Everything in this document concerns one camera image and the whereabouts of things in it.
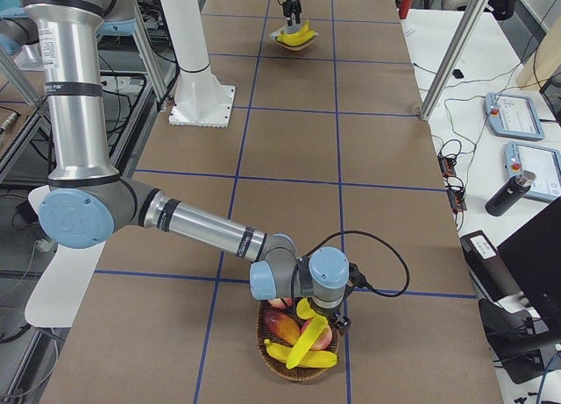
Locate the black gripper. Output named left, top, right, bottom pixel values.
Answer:
left=314, top=306, right=352, bottom=334
left=281, top=0, right=302, bottom=21

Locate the grey square plate orange rim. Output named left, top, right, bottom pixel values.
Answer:
left=268, top=26, right=318, bottom=52

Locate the wicker fruit basket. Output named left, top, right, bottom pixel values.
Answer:
left=257, top=298, right=338, bottom=382

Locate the pink apple lower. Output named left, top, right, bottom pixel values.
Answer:
left=301, top=319, right=333, bottom=351

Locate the yellow lemon fruit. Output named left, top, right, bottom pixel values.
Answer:
left=296, top=298, right=317, bottom=320

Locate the orange mango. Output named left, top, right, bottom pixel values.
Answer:
left=263, top=309, right=301, bottom=345

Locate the red apple top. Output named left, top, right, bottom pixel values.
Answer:
left=268, top=298, right=293, bottom=309

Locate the black monitor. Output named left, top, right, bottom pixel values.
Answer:
left=497, top=196, right=561, bottom=322

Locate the black water bottle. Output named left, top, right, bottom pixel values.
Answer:
left=485, top=170, right=536, bottom=216

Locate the teach pendant far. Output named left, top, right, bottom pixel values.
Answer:
left=484, top=92, right=544, bottom=141

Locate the teach pendant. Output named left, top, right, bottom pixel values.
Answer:
left=484, top=92, right=544, bottom=141
left=504, top=142, right=560, bottom=202

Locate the teach pendant near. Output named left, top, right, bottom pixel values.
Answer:
left=504, top=142, right=560, bottom=202

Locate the white chair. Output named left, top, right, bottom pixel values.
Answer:
left=25, top=186, right=114, bottom=328

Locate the white camera pole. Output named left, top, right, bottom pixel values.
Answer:
left=160, top=0, right=236, bottom=128

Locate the aluminium frame post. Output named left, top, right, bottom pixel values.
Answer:
left=420, top=0, right=489, bottom=121

